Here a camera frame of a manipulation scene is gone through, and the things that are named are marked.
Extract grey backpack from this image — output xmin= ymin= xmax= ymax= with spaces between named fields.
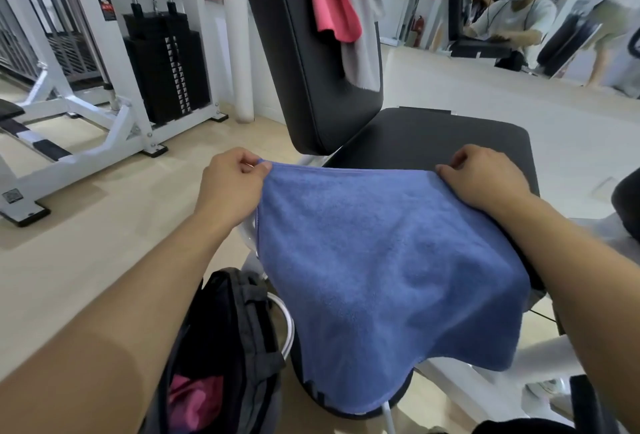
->
xmin=139 ymin=268 xmax=289 ymax=434

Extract grey towel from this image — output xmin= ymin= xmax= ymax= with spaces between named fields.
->
xmin=339 ymin=0 xmax=386 ymax=92

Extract black backrest pad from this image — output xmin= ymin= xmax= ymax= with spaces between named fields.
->
xmin=233 ymin=0 xmax=385 ymax=156

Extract grey metal railing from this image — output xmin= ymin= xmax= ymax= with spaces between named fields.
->
xmin=0 ymin=0 xmax=106 ymax=87

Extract person's black shorts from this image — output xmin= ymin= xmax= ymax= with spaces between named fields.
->
xmin=472 ymin=417 xmax=576 ymax=434

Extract person's left hand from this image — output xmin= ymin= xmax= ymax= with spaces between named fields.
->
xmin=192 ymin=147 xmax=273 ymax=235

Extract black weight stack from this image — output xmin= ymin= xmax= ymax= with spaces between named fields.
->
xmin=122 ymin=0 xmax=211 ymax=125

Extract person's left forearm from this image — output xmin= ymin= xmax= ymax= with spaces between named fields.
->
xmin=0 ymin=213 xmax=236 ymax=434

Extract wall mirror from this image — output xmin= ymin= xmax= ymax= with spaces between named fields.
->
xmin=379 ymin=0 xmax=640 ymax=99

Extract person's right hand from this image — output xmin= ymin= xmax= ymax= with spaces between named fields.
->
xmin=435 ymin=144 xmax=539 ymax=222

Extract black bench pad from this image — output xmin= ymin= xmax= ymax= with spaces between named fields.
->
xmin=0 ymin=98 xmax=26 ymax=122

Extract white weight machine frame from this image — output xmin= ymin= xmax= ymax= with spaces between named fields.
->
xmin=0 ymin=0 xmax=230 ymax=228

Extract blue towel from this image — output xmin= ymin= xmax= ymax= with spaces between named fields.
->
xmin=255 ymin=159 xmax=532 ymax=415

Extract white vertical pipe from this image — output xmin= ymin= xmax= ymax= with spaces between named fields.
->
xmin=225 ymin=0 xmax=256 ymax=124

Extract person's right forearm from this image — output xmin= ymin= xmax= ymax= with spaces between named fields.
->
xmin=495 ymin=196 xmax=640 ymax=434

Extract black seat pad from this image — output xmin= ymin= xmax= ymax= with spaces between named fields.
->
xmin=325 ymin=107 xmax=543 ymax=295

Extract black leg pad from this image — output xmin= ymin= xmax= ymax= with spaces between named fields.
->
xmin=611 ymin=167 xmax=640 ymax=242

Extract small black roller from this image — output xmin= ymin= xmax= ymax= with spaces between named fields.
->
xmin=569 ymin=374 xmax=621 ymax=434

